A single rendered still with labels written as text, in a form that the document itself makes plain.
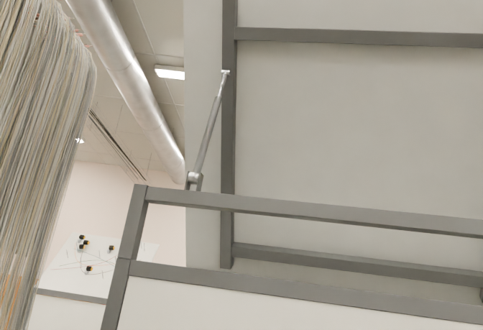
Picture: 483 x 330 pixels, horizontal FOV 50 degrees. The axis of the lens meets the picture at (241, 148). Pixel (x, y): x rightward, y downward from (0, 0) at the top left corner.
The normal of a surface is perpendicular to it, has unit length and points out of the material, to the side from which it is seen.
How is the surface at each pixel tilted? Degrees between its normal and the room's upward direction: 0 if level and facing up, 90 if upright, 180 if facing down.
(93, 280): 50
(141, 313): 90
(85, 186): 90
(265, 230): 126
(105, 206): 90
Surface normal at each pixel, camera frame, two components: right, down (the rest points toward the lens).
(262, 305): -0.18, -0.36
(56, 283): 0.04, -0.87
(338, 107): -0.23, 0.26
